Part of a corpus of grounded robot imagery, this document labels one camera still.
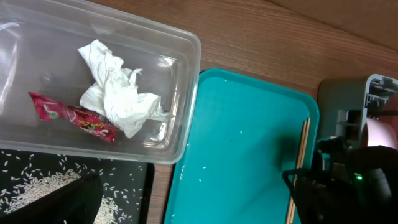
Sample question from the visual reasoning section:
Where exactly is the red snack wrapper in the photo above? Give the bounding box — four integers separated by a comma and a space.
29, 92, 118, 143

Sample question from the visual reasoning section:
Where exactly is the white tissue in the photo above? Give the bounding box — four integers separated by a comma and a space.
78, 40, 170, 138

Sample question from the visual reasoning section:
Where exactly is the wooden chopstick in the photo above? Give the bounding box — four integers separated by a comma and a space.
287, 117, 310, 224
285, 120, 308, 224

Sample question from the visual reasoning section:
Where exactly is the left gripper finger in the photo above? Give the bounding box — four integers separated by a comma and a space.
1, 174, 103, 224

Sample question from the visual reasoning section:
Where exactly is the teal serving tray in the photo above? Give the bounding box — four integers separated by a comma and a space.
164, 68, 320, 224

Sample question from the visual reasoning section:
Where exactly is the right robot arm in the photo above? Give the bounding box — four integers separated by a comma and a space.
282, 137, 397, 223

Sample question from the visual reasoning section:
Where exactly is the grey dishwasher rack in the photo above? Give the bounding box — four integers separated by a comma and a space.
317, 74, 397, 148

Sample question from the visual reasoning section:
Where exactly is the white bowl with rice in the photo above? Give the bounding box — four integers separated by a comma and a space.
360, 93, 398, 151

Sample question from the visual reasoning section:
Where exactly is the pile of rice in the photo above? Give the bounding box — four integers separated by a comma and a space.
0, 151, 144, 224

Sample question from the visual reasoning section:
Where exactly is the clear plastic bin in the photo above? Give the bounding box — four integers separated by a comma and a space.
1, 0, 201, 164

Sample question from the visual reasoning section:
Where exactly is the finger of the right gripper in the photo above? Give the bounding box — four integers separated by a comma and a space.
282, 168, 311, 199

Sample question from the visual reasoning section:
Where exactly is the black plastic tray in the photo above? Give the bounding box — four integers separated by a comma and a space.
0, 148, 155, 224

